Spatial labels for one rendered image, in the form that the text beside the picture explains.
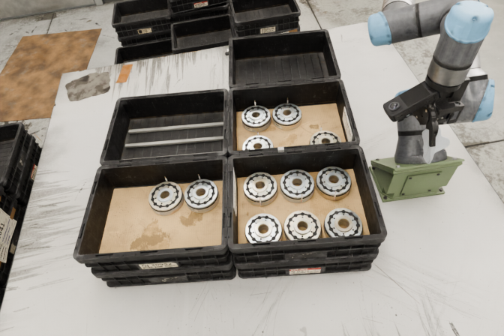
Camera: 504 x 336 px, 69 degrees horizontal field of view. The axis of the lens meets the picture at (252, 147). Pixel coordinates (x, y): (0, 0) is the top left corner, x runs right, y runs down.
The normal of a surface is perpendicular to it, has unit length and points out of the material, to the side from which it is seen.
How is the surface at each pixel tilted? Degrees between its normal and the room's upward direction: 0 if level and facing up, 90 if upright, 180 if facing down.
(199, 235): 0
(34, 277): 0
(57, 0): 90
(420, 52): 0
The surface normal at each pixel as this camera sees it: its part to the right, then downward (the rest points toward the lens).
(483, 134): -0.08, -0.63
